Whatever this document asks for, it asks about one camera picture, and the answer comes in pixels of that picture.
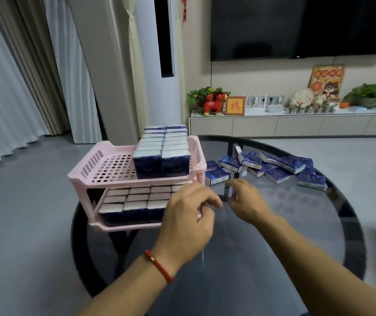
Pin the person's left hand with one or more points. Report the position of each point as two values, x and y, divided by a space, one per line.
181 227

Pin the person's right hand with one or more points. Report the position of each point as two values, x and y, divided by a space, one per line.
250 202

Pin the person's right thumb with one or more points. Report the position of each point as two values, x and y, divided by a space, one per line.
235 201

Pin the person's left thumb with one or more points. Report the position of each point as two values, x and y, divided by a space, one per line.
207 220

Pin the person's right forearm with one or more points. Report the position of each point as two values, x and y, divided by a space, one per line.
313 269

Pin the person's left forearm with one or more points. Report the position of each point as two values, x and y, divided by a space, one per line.
132 289

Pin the loose pile of tissue packets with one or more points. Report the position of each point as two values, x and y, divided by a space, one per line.
283 167

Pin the flat layer of tissue packets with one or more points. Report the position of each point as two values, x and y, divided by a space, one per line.
135 202

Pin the double row of tissue packets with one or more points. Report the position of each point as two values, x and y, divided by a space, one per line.
161 151

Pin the long grey television cabinet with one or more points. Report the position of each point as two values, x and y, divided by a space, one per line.
289 125

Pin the gold framed picture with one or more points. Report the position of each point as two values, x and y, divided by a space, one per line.
235 106

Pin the red horse figurine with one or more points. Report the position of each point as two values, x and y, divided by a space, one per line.
213 103

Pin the white router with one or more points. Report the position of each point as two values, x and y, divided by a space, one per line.
273 107

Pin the pink two-tier plastic rack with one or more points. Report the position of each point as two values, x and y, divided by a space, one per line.
109 171

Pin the small green potted plant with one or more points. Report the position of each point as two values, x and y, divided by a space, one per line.
197 95

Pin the row of small figurines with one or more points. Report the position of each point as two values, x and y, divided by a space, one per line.
309 109

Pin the white decorative plate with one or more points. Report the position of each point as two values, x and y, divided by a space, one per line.
302 97

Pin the orange fruit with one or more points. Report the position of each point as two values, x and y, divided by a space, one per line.
344 104

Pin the orange cartoon poster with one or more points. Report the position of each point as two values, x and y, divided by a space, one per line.
327 78

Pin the white standing air conditioner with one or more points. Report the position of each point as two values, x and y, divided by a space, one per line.
148 62

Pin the cream tied curtain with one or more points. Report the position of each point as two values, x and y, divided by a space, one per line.
137 69

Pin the large green potted plant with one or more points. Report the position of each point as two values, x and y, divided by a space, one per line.
372 92

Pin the white thick curtain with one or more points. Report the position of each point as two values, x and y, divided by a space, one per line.
72 78

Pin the red hanging knot ornament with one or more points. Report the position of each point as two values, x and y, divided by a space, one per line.
184 9

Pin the beige pleated curtain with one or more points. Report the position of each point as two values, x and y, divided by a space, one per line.
30 62

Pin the white sheer curtain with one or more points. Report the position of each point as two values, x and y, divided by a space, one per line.
3 95

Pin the wall socket panel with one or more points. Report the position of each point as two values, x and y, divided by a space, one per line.
253 100

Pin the black wall television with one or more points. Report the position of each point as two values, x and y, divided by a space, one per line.
289 26

